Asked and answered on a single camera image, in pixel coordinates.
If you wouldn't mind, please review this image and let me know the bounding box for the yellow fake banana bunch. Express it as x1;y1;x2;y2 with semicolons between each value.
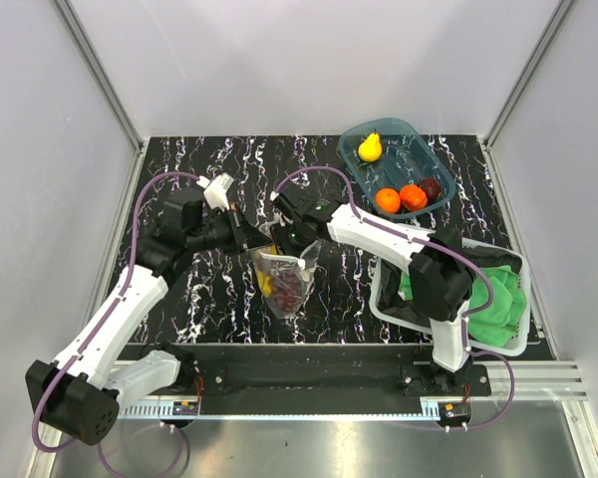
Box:
256;270;273;297

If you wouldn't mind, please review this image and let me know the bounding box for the fake orange fruit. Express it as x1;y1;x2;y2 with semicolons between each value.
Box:
375;187;402;214

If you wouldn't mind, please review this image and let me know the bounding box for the small orange fake pumpkin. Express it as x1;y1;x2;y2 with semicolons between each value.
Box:
399;184;428;212

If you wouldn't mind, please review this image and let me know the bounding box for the purple fake grape bunch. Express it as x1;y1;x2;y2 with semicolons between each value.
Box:
270;273;303;316

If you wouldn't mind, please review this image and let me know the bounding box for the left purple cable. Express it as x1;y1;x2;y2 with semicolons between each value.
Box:
32;171;205;477

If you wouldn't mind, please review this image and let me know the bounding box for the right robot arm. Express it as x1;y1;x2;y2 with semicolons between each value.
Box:
270;183;474;395

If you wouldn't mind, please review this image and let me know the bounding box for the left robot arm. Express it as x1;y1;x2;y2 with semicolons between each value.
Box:
25;188;271;446

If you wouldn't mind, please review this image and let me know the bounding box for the purple cable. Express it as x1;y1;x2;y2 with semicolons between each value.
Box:
271;166;517;432
32;171;205;477

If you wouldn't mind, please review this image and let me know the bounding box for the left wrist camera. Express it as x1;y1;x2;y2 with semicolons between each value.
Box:
196;172;234;211

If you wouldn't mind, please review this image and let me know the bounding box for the teal plastic container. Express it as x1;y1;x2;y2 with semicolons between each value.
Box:
338;118;456;222

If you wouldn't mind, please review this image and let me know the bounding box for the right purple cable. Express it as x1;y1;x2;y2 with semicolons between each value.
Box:
271;166;517;432

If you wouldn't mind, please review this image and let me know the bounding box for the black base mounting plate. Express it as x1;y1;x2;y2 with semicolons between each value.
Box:
138;342;492;417

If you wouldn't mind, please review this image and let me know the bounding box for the green microfibre cloth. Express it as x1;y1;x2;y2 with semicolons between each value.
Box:
400;265;527;348

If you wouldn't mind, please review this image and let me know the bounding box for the dark red fake fruit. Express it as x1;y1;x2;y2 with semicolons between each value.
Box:
419;177;443;203

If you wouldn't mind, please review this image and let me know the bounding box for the clear zip top bag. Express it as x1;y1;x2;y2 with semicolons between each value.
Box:
251;219;322;319

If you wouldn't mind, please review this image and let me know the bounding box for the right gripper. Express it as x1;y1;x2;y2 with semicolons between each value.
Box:
269;219;318;274

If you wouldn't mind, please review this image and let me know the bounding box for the yellow fake lemon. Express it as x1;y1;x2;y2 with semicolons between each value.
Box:
357;130;383;163

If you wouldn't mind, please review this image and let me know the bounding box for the white laundry basket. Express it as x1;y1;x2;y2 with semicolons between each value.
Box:
370;238;531;357

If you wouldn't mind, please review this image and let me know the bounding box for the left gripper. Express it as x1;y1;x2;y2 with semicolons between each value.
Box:
188;201;274;257

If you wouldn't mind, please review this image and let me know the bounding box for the aluminium frame rail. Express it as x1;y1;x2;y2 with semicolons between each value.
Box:
51;0;144;153

